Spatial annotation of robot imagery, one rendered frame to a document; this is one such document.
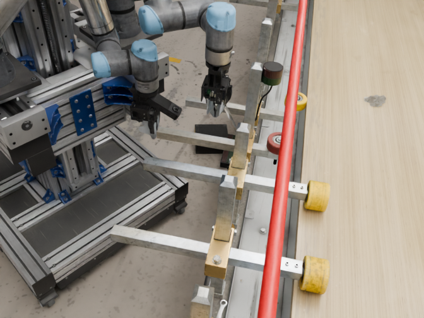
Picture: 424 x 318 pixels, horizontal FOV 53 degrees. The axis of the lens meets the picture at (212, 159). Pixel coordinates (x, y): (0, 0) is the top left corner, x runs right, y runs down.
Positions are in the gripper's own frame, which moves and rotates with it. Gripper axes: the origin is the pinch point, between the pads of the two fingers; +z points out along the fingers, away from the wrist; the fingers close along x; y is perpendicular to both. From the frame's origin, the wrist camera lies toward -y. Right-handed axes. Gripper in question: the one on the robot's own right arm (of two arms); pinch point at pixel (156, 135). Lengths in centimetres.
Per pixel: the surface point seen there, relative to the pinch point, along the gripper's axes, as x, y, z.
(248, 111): -2.2, -30.7, -15.6
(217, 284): 48, -32, 6
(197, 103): -23.5, -9.7, 0.7
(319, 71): -46, -54, -7
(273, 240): 95, -38, -82
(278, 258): 96, -38, -82
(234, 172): 24.8, -30.7, -14.5
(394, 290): 47, -74, -8
